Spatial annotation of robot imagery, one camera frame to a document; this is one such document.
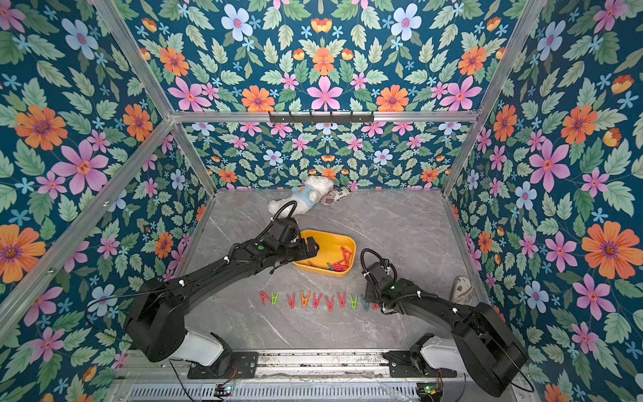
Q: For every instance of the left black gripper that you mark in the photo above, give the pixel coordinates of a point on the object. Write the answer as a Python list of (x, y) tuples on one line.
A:
[(303, 254)]

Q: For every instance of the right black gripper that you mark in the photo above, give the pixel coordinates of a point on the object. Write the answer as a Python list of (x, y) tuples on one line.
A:
[(374, 280)]

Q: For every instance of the grey teal clothespin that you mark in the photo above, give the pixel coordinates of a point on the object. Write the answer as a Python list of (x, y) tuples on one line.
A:
[(365, 303)]

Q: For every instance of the green clothespin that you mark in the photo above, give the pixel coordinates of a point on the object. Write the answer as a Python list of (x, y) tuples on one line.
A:
[(354, 301), (275, 298)]

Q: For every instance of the red clothespin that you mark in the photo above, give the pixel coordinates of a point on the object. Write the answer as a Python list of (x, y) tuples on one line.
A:
[(317, 300), (330, 302), (291, 299), (342, 298), (265, 299)]

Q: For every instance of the yellow plastic storage box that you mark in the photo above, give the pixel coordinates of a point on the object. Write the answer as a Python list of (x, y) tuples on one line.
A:
[(335, 258)]

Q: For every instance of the orange clothespin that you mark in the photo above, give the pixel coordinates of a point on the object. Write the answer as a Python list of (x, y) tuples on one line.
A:
[(305, 298)]

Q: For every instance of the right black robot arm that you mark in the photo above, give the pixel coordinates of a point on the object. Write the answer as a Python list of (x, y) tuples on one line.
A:
[(478, 344)]

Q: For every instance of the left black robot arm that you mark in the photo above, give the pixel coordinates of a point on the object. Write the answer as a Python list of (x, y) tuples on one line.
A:
[(156, 320)]

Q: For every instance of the white teddy bear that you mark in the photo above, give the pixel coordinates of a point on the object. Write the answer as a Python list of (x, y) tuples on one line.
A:
[(302, 199)]

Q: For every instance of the small printed pouch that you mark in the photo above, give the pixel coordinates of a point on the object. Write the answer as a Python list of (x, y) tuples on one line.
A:
[(335, 195)]

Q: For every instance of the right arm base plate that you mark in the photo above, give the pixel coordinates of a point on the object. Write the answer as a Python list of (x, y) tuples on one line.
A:
[(406, 364)]

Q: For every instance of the aluminium front rail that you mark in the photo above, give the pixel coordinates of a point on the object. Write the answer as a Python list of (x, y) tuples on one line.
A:
[(282, 364)]

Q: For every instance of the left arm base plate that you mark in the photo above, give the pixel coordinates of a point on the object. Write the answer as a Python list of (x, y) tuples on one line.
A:
[(230, 365)]

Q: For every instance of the black hook rail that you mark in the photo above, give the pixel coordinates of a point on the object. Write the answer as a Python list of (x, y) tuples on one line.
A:
[(322, 117)]

